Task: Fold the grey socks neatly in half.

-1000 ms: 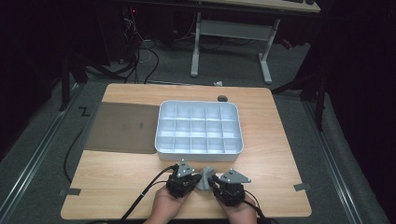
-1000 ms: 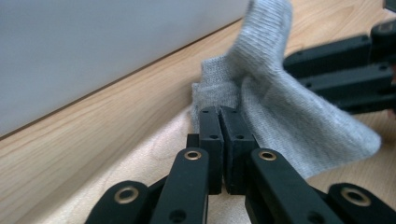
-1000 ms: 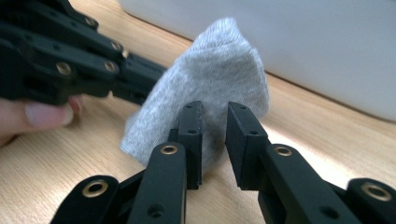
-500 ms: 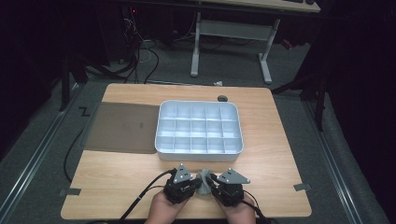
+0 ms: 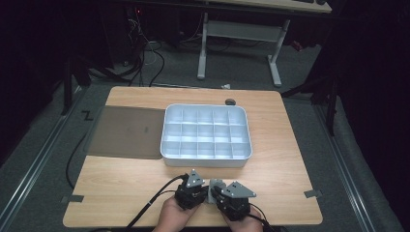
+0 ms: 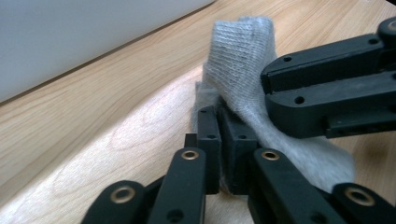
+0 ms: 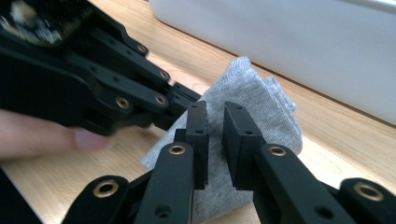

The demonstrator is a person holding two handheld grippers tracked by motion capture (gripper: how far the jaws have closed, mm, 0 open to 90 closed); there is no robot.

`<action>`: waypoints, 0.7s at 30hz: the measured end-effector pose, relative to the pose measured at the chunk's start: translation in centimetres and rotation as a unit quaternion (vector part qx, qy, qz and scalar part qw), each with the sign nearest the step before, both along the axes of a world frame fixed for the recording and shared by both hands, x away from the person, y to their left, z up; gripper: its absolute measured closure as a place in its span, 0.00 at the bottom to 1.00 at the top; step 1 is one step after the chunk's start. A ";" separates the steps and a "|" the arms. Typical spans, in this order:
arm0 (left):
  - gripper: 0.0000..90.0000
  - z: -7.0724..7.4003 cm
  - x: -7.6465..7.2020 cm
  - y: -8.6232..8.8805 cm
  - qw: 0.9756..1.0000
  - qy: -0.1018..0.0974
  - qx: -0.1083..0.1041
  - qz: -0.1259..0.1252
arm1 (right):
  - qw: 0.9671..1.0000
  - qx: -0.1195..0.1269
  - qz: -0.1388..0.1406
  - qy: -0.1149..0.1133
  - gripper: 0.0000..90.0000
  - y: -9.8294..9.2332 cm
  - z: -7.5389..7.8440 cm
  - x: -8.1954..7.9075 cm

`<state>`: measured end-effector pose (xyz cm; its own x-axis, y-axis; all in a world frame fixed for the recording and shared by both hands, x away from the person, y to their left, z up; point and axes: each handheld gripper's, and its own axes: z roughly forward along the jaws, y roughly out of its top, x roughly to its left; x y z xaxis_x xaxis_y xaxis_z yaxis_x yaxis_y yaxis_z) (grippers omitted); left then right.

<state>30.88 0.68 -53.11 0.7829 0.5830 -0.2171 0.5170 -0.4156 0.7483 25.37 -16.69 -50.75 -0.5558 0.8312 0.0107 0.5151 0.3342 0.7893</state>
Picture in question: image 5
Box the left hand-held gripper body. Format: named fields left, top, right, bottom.
left=174, top=168, right=210, bottom=211

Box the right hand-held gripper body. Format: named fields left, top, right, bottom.
left=215, top=180, right=258, bottom=222

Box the grey sock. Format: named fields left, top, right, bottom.
left=206, top=178, right=228, bottom=205

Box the person's right hand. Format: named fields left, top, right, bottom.
left=220, top=206, right=264, bottom=232

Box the person's left hand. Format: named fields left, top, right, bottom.
left=152, top=195, right=201, bottom=232

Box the white divided storage box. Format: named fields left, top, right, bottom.
left=160, top=102, right=253, bottom=168

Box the grey tape strip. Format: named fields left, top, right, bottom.
left=303, top=188, right=324, bottom=199
left=61, top=194, right=85, bottom=204

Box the brown mat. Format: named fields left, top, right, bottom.
left=87, top=104, right=166, bottom=160

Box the black metal stand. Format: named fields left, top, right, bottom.
left=60, top=56, right=130, bottom=117
left=279, top=72, right=341, bottom=137

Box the white-legged wooden desk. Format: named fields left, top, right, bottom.
left=196, top=0, right=333, bottom=89

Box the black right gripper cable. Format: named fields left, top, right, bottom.
left=249, top=202, right=283, bottom=232

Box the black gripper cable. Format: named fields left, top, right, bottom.
left=249, top=202, right=283, bottom=232
left=125, top=173, right=190, bottom=232

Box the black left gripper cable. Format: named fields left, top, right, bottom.
left=125, top=173, right=190, bottom=232

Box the metal floor rail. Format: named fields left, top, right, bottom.
left=0, top=85, right=89, bottom=226
left=313, top=102, right=378, bottom=232

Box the black floor cable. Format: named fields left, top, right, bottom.
left=65, top=132, right=89, bottom=190

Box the bundle of floor cables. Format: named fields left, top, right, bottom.
left=86, top=8, right=207, bottom=88

